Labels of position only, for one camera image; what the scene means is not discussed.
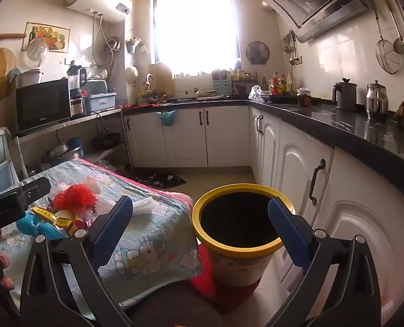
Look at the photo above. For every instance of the dark cloth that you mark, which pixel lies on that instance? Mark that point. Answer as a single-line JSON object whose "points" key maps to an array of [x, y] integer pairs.
{"points": [[174, 306]]}

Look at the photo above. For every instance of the printed cartoon blanket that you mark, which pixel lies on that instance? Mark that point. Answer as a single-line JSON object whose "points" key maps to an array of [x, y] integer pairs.
{"points": [[147, 231]]}

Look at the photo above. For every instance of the steel shelf rack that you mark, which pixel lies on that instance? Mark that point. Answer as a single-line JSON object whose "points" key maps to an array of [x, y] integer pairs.
{"points": [[86, 117]]}

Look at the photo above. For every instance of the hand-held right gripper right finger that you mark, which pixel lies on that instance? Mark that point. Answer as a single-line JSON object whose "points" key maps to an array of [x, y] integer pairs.
{"points": [[290, 231]]}

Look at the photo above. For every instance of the yellow sauce bottle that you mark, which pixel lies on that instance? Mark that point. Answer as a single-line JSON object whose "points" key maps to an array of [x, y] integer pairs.
{"points": [[283, 87]]}

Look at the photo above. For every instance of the red sauce bottle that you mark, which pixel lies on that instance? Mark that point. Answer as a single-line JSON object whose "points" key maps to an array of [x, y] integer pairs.
{"points": [[275, 85]]}

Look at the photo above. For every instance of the white plastic bag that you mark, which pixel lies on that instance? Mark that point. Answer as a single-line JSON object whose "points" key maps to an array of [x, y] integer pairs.
{"points": [[256, 93]]}

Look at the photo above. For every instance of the grey kettle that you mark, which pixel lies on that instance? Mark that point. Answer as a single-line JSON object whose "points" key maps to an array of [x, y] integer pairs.
{"points": [[345, 95]]}

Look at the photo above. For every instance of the white tissue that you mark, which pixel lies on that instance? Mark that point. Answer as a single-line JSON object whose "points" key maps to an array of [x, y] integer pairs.
{"points": [[150, 206]]}

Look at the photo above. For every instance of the wooden rolling stick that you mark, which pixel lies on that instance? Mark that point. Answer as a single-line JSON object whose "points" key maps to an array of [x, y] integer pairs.
{"points": [[4, 35]]}

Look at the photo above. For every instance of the clear plastic wrapper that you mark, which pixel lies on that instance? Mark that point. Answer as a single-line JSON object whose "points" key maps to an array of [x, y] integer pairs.
{"points": [[99, 185]]}

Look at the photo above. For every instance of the fruit wall picture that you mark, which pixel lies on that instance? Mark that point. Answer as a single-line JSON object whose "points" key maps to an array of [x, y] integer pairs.
{"points": [[47, 37]]}

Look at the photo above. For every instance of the pale oil bottle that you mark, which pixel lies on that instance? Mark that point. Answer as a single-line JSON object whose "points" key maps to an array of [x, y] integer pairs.
{"points": [[290, 85]]}

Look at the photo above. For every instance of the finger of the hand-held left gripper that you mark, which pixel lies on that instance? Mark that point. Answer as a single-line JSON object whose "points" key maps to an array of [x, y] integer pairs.
{"points": [[36, 189]]}

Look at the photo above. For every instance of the white pot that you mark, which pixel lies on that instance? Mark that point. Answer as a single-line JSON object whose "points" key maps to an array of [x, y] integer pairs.
{"points": [[30, 78]]}

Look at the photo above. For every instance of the black wok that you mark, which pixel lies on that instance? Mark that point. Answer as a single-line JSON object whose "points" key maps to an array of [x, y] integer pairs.
{"points": [[106, 139]]}

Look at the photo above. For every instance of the metal ladle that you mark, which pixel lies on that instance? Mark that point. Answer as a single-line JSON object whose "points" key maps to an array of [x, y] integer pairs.
{"points": [[401, 46]]}

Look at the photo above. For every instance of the white hanging bowl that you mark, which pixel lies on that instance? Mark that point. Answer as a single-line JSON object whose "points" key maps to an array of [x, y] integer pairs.
{"points": [[132, 73]]}

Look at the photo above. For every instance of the white wall holder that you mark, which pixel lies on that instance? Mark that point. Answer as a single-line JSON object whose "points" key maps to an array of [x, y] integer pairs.
{"points": [[135, 46]]}

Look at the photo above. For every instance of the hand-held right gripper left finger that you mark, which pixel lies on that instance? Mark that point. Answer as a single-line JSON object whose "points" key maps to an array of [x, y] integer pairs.
{"points": [[111, 224]]}

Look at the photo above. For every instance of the wooden cutting board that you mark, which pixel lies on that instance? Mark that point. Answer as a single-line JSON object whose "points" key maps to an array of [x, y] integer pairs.
{"points": [[161, 78]]}

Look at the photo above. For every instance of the blue container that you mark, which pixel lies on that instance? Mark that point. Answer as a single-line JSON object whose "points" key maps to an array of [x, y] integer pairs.
{"points": [[76, 144]]}

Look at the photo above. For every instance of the clear plastic dome lid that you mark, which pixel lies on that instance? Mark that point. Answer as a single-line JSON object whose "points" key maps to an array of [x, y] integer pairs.
{"points": [[36, 52]]}

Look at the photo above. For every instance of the black blender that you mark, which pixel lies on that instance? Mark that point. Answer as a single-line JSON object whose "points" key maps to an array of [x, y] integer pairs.
{"points": [[76, 88]]}

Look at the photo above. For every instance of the teal knife block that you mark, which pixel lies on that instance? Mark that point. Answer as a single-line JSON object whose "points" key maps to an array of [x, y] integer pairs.
{"points": [[222, 87]]}

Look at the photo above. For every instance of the yellow rimmed trash bin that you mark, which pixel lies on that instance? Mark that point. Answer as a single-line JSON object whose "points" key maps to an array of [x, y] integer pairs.
{"points": [[236, 269]]}

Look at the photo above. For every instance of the red mesh bag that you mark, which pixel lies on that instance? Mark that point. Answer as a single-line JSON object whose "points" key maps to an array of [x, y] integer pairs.
{"points": [[76, 199]]}

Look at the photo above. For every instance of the red stool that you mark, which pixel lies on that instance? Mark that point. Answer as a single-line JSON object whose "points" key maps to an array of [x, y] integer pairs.
{"points": [[205, 279]]}

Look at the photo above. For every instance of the steel pot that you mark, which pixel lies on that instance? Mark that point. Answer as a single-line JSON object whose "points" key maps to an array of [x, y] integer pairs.
{"points": [[57, 150]]}

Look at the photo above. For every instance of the colourful candy tube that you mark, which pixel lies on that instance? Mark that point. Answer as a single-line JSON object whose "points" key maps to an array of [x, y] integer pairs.
{"points": [[52, 216]]}

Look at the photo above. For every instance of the shiny steel kettle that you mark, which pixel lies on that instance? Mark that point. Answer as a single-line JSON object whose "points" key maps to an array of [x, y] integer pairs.
{"points": [[377, 102]]}

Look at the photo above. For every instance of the row of white cabinet doors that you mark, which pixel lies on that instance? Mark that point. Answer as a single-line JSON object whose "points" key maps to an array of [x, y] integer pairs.
{"points": [[185, 136]]}

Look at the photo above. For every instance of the dark floor mat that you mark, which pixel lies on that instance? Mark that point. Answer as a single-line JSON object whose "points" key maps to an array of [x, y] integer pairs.
{"points": [[161, 180]]}

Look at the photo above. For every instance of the blue hanging basket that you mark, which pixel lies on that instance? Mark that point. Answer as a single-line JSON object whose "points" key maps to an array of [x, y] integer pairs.
{"points": [[166, 119]]}

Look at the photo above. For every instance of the hanging kitchen utensils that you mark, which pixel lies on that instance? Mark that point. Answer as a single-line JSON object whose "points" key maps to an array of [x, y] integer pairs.
{"points": [[288, 46]]}

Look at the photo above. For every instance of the kitchen window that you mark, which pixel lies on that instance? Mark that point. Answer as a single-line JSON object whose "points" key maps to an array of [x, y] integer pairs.
{"points": [[195, 27]]}

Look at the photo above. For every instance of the black microwave oven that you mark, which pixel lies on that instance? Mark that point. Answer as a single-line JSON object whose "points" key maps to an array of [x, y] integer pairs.
{"points": [[41, 105]]}

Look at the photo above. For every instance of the grey blue dish rack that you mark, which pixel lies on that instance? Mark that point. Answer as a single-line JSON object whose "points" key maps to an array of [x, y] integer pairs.
{"points": [[99, 102]]}

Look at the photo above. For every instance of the round dark wall trivet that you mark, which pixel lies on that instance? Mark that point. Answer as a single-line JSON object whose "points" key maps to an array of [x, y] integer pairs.
{"points": [[258, 52]]}

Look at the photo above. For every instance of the person's left hand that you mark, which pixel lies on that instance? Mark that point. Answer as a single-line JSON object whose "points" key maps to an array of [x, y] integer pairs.
{"points": [[7, 283]]}

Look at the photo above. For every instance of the steel range hood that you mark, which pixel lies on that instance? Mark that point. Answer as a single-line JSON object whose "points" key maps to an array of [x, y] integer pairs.
{"points": [[307, 0]]}

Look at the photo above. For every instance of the blue snack packet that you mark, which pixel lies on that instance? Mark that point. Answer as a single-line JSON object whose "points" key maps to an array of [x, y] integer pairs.
{"points": [[31, 226]]}

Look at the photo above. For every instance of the dark glass jar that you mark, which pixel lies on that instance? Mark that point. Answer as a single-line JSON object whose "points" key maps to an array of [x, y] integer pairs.
{"points": [[304, 98]]}

